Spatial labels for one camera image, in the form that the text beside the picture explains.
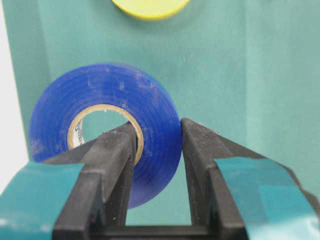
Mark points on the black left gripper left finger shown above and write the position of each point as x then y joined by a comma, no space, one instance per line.
62,197

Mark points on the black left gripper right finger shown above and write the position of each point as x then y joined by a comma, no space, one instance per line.
242,195

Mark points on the blue tape roll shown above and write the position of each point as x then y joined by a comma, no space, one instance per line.
134,91

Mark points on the white plastic case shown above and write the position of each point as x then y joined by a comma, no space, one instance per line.
13,148

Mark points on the yellow tape roll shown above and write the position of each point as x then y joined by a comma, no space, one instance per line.
151,9

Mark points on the green table cloth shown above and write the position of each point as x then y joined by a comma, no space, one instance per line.
248,69

